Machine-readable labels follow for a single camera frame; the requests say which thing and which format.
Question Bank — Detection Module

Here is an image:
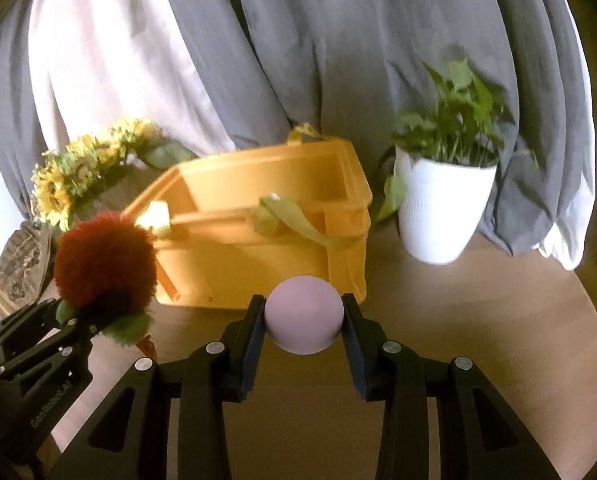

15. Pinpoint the white curtain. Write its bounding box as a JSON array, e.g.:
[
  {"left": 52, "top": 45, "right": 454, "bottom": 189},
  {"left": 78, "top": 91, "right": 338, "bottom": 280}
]
[
  {"left": 536, "top": 10, "right": 597, "bottom": 272},
  {"left": 26, "top": 0, "right": 292, "bottom": 156}
]

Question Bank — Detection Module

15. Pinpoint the sunflower bouquet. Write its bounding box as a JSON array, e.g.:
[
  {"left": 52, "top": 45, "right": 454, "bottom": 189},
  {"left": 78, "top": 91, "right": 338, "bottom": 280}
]
[{"left": 28, "top": 117, "right": 199, "bottom": 233}]

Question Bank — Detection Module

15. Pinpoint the pink soft ball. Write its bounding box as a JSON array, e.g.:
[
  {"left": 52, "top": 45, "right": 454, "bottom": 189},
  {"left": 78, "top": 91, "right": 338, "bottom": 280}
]
[{"left": 264, "top": 276, "right": 344, "bottom": 356}]

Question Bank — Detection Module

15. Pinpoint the red fluffy plush toy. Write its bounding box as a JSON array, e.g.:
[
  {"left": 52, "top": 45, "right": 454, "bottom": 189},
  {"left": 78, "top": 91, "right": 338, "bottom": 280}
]
[{"left": 53, "top": 212, "right": 158, "bottom": 350}]

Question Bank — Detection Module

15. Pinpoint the grey curtain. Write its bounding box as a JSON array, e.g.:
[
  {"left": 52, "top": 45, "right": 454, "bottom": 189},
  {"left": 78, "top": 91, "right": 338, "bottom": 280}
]
[{"left": 0, "top": 0, "right": 597, "bottom": 261}]

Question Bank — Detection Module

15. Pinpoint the green plant in white pot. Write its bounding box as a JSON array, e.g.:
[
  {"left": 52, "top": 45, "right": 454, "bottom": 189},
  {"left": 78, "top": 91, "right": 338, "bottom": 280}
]
[{"left": 373, "top": 57, "right": 542, "bottom": 265}]

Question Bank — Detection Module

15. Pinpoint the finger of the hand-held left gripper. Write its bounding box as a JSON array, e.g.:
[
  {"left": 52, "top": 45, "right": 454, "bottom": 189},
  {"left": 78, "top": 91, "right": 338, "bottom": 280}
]
[
  {"left": 0, "top": 299, "right": 63, "bottom": 352},
  {"left": 0, "top": 321, "right": 100, "bottom": 387}
]

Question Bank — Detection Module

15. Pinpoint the yellow plastic storage box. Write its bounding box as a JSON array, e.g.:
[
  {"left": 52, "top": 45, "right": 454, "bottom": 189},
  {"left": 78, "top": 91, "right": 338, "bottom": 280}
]
[{"left": 121, "top": 122, "right": 374, "bottom": 308}]

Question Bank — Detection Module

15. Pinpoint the brown patterned vase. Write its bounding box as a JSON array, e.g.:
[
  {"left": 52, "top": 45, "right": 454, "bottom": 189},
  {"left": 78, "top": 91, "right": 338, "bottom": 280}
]
[{"left": 0, "top": 222, "right": 54, "bottom": 306}]

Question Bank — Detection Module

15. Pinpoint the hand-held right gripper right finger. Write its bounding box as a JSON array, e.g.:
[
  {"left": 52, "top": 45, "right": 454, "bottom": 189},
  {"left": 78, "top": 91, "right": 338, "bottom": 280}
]
[{"left": 341, "top": 294, "right": 547, "bottom": 480}]

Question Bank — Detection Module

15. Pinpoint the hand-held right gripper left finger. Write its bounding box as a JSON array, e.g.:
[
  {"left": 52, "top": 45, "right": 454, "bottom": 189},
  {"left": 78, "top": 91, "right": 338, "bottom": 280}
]
[{"left": 53, "top": 294, "right": 268, "bottom": 480}]

